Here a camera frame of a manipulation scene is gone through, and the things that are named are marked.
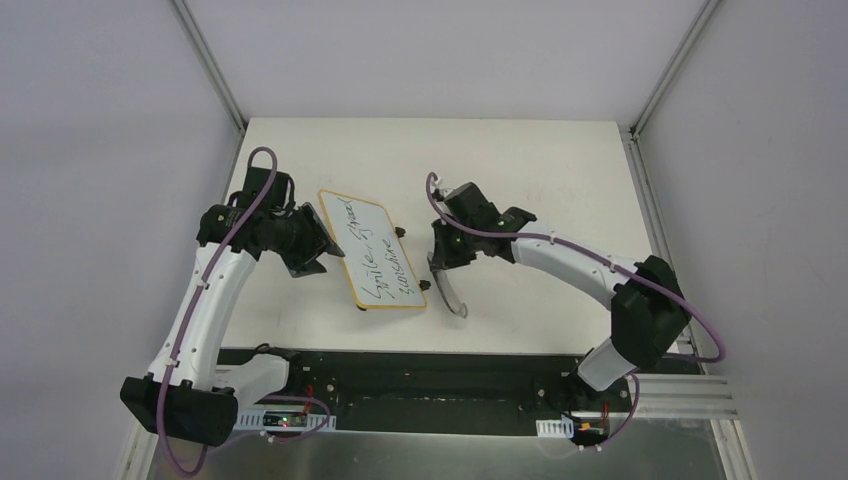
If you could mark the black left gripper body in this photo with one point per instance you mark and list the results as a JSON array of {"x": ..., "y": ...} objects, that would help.
[{"x": 307, "y": 238}]

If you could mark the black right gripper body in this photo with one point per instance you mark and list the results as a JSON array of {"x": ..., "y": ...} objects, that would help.
[{"x": 448, "y": 255}]

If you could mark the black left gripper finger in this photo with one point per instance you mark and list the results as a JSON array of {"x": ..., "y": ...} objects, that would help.
[
  {"x": 324, "y": 244},
  {"x": 306, "y": 269}
]

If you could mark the silver mesh eraser sponge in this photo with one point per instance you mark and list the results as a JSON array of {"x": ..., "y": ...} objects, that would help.
[{"x": 448, "y": 294}]

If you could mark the yellow framed small whiteboard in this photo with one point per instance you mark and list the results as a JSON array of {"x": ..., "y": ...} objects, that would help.
[{"x": 378, "y": 270}]

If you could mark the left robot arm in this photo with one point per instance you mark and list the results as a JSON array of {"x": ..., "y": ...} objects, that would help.
[{"x": 181, "y": 393}]

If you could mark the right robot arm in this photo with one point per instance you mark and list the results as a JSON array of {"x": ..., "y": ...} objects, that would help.
[{"x": 647, "y": 309}]

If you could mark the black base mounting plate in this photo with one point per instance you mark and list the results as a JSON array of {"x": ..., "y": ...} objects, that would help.
[{"x": 452, "y": 394}]

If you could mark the left white slotted cable duct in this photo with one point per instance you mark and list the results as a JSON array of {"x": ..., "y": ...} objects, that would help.
[{"x": 282, "y": 421}]

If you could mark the white slotted cable duct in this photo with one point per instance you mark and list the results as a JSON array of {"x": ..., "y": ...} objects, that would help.
[
  {"x": 555, "y": 428},
  {"x": 282, "y": 421}
]

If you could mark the right aluminium frame post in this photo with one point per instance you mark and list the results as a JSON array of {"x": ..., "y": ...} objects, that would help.
[{"x": 631, "y": 134}]

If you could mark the aluminium frame post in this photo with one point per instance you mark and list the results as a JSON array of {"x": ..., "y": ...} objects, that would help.
[
  {"x": 631, "y": 134},
  {"x": 215, "y": 76}
]

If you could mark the right white slotted cable duct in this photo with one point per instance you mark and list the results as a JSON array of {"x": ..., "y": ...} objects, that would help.
[{"x": 555, "y": 428}]

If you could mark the left aluminium frame post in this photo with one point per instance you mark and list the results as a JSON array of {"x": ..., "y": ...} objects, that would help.
[{"x": 215, "y": 76}]

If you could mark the aluminium front frame rail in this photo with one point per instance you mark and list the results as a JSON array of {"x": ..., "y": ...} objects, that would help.
[{"x": 687, "y": 397}]

